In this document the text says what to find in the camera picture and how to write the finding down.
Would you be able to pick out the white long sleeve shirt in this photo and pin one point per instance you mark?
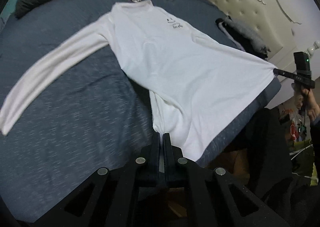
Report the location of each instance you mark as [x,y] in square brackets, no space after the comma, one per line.
[197,86]

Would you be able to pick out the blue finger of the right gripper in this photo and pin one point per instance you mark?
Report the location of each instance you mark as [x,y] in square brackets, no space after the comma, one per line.
[278,72]

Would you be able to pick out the navy blue bed sheet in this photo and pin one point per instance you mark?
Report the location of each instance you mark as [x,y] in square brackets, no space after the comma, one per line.
[92,116]

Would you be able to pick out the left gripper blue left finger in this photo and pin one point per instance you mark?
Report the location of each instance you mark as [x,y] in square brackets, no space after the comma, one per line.
[107,197]

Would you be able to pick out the folded grey clothes stack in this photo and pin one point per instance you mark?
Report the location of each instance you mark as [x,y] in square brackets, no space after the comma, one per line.
[245,38]

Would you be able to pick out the black camera box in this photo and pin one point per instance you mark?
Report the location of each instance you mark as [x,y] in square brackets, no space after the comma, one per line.
[302,63]

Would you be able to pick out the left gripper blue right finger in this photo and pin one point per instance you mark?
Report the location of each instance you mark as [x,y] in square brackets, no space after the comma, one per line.
[214,197]

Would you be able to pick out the cream tufted headboard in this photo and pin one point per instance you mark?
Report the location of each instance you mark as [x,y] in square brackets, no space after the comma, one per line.
[286,26]

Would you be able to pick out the colourful floor clutter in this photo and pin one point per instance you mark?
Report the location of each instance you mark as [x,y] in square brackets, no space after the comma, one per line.
[296,125]

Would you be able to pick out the person's right hand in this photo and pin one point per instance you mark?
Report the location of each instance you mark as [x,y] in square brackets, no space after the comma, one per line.
[305,97]

